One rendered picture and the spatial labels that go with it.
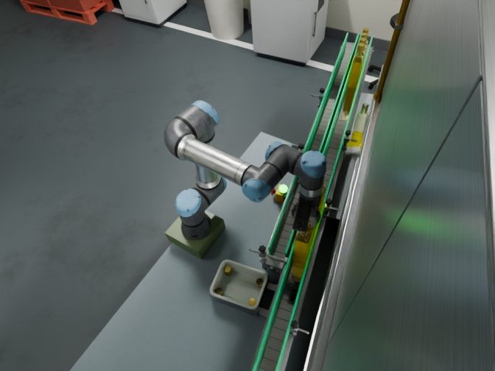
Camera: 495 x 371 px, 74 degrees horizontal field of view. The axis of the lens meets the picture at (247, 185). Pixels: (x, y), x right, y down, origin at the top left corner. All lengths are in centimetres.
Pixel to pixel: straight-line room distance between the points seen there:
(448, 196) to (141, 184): 291
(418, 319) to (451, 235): 5
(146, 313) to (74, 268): 129
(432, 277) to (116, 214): 282
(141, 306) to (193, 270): 28
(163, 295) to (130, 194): 151
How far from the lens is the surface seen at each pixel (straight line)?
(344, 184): 174
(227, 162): 102
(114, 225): 289
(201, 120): 122
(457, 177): 21
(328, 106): 213
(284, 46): 396
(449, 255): 19
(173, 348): 158
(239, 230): 172
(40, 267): 301
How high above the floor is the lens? 225
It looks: 53 degrees down
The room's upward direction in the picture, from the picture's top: 7 degrees counter-clockwise
